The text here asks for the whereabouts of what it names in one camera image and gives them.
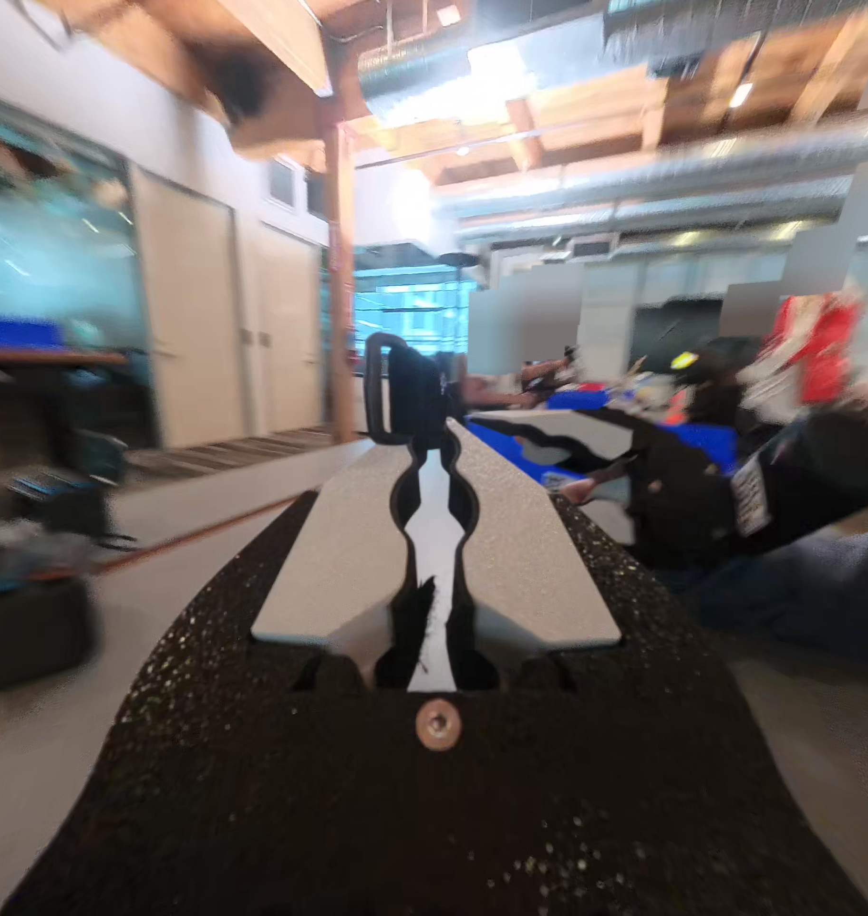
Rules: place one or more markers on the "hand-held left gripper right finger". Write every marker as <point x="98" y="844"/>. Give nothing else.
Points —
<point x="541" y="565"/>

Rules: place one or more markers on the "black wall screen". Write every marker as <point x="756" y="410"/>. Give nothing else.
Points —
<point x="677" y="336"/>

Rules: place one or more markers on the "black floor lamp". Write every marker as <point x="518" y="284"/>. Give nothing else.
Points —
<point x="457" y="259"/>

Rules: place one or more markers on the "blue plastic bin with tag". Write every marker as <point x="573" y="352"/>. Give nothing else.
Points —
<point x="706" y="444"/>

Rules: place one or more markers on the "black battery charger case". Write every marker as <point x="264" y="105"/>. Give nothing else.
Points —
<point x="33" y="630"/>
<point x="76" y="486"/>

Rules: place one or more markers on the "dark blue storage bin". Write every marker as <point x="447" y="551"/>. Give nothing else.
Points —
<point x="19" y="335"/>

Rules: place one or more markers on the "long silver ceiling duct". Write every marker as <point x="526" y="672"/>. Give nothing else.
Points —
<point x="656" y="186"/>

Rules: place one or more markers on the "wooden post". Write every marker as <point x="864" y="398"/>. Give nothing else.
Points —
<point x="341" y="286"/>

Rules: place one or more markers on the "person's right hand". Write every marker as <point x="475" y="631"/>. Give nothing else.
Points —
<point x="591" y="485"/>

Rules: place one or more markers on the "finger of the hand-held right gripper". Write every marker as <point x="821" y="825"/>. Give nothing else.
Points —
<point x="563" y="426"/>
<point x="552" y="454"/>

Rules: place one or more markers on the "person's right forearm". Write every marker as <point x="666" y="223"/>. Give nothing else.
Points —
<point x="799" y="587"/>

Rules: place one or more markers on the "silver elbow air duct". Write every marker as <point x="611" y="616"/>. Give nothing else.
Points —
<point x="412" y="79"/>

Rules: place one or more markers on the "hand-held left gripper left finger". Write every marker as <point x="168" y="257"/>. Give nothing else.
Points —
<point x="327" y="565"/>

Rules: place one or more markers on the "long wooden-edged desk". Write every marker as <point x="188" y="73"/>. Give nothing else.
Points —
<point x="48" y="372"/>

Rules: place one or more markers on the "wall vent grille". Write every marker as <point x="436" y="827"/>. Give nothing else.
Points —
<point x="282" y="184"/>

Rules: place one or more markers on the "white door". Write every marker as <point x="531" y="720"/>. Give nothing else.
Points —
<point x="291" y="329"/>
<point x="191" y="308"/>

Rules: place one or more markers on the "black wall speaker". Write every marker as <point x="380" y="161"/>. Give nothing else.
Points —
<point x="316" y="192"/>

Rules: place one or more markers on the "duct vent grille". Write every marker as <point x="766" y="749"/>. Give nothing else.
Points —
<point x="590" y="247"/>

